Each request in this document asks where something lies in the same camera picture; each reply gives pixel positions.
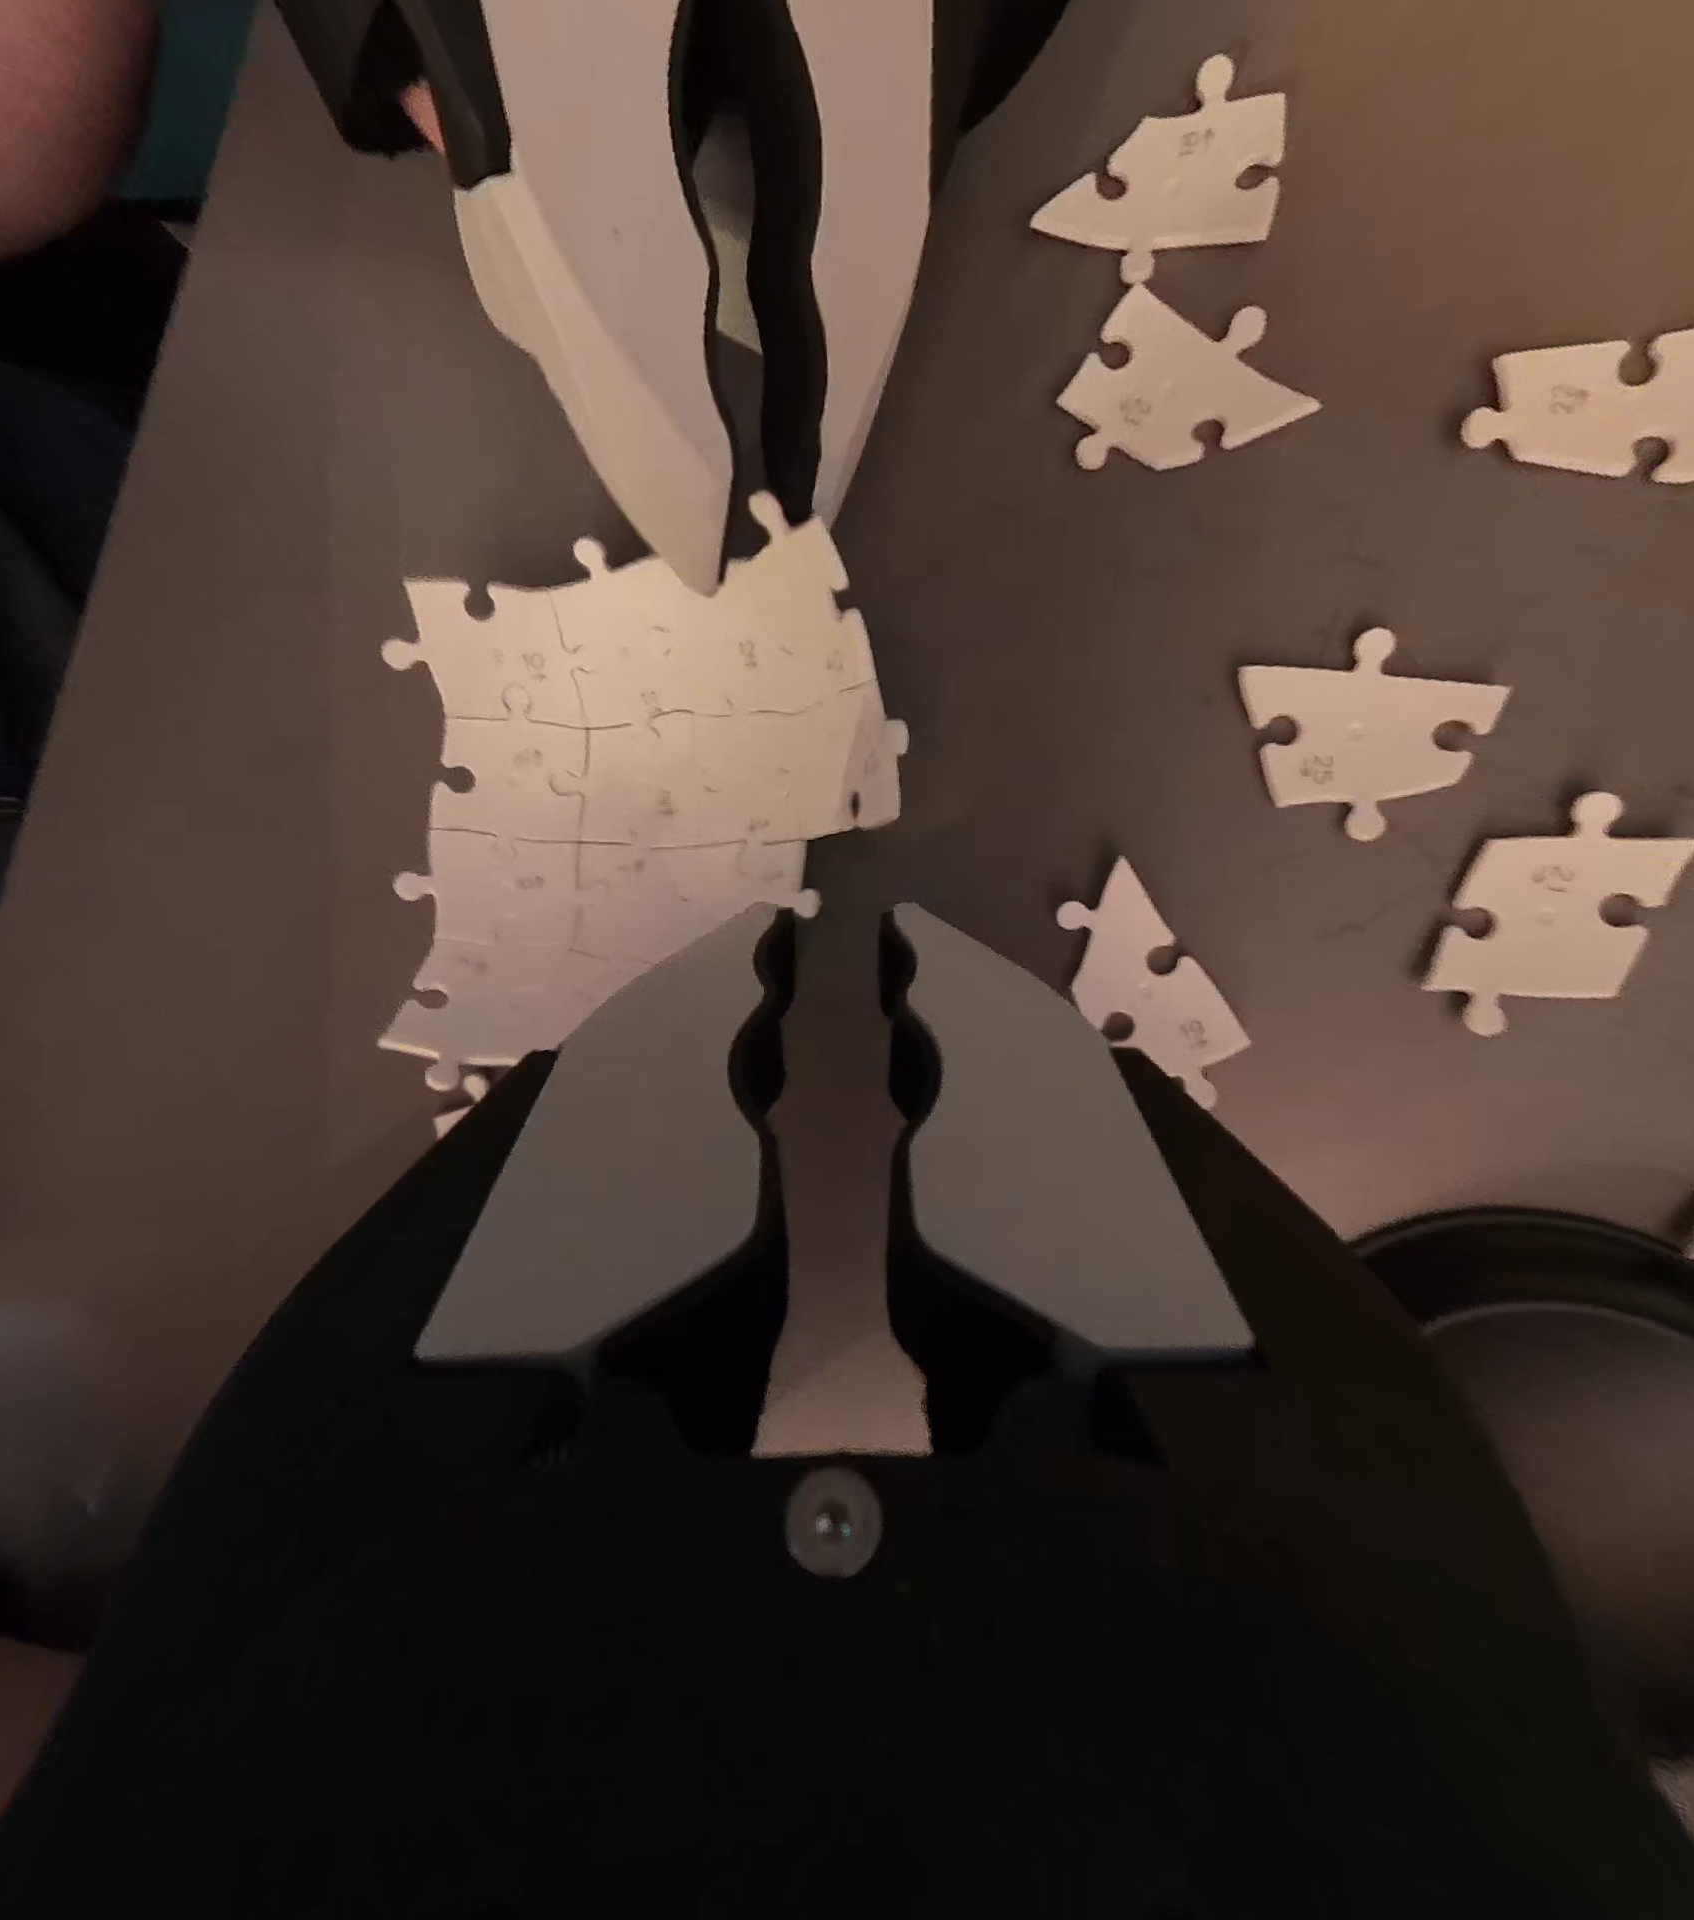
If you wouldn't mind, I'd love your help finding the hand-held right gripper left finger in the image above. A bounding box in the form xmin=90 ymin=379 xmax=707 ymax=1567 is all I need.
xmin=416 ymin=911 xmax=801 ymax=1376

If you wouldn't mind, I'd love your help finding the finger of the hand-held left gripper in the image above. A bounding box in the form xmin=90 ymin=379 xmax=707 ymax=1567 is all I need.
xmin=781 ymin=0 xmax=945 ymax=531
xmin=452 ymin=0 xmax=789 ymax=578

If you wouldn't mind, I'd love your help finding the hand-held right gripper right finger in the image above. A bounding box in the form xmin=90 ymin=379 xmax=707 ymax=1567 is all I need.
xmin=882 ymin=899 xmax=1262 ymax=1376

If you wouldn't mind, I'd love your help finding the assembled white puzzle section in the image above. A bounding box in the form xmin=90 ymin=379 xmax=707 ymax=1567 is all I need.
xmin=378 ymin=490 xmax=917 ymax=1135

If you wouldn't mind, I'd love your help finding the scattered loose puzzle pieces group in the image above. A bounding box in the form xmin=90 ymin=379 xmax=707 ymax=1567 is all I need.
xmin=1028 ymin=54 xmax=1694 ymax=1336

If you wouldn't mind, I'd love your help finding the black round ball stand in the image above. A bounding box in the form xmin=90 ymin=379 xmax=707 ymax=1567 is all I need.
xmin=1351 ymin=1202 xmax=1694 ymax=1773

